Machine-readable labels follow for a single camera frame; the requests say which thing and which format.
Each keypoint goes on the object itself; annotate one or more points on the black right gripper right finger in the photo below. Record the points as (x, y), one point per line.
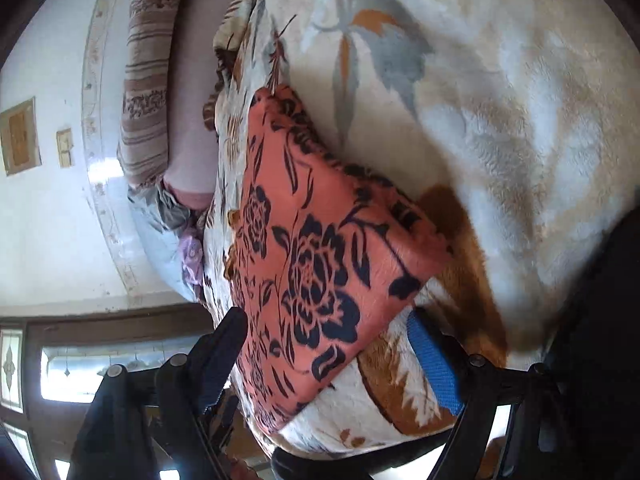
(472, 388)

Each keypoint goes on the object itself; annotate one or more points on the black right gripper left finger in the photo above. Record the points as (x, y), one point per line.
(132, 409)

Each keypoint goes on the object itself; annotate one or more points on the orange floral garment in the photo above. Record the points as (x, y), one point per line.
(325, 255)

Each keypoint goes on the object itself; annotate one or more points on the purple floral cloth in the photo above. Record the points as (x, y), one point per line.
(191, 255)

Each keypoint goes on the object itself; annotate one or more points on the grey blue pillow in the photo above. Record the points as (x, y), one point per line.
(160, 221)

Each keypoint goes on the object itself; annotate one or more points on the pink bed sheet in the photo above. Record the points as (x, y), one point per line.
(192, 140)

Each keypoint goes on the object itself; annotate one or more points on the brown striped pillow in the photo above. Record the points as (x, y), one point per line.
(143, 142)

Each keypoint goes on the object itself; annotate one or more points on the brown wooden window frame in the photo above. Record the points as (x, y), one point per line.
(51, 370)

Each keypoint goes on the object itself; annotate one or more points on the small wall socket plate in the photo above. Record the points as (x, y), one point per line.
(65, 145)

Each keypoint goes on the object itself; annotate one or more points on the yellow wall switch plate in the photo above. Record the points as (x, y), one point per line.
(19, 140)

